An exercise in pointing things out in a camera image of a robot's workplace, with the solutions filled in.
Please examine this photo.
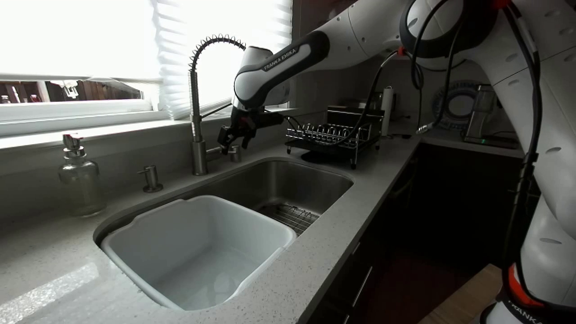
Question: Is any white window blind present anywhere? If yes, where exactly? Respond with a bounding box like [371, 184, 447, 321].
[148, 0, 296, 121]

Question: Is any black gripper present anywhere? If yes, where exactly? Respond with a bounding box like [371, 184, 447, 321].
[217, 105, 267, 155]

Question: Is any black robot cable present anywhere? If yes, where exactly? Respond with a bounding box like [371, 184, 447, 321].
[285, 0, 544, 274]

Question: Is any white paper towel roll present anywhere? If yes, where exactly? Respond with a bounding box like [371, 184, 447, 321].
[380, 85, 398, 139]

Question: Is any chrome sink air gap cap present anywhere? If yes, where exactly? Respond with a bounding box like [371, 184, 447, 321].
[141, 162, 166, 195]

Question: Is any metal sink bottom grid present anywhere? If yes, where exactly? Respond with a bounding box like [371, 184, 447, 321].
[254, 200, 325, 238]

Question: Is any white plastic wash basin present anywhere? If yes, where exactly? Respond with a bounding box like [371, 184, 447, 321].
[100, 193, 299, 314]

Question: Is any chrome spring neck faucet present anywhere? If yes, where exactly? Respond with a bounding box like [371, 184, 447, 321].
[190, 35, 249, 179]

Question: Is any round white plate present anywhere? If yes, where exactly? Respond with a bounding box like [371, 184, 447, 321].
[433, 83, 483, 130]

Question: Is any glass soap dispenser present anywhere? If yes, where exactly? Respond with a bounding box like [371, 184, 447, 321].
[56, 132, 107, 220]

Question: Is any chrome faucet lever handle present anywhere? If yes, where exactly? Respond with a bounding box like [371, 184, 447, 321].
[204, 143, 233, 161]

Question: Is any stainless steel sink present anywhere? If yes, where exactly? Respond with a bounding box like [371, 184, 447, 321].
[92, 153, 357, 315]

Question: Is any metal wire dish rack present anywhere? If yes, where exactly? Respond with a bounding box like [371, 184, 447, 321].
[283, 103, 388, 171]

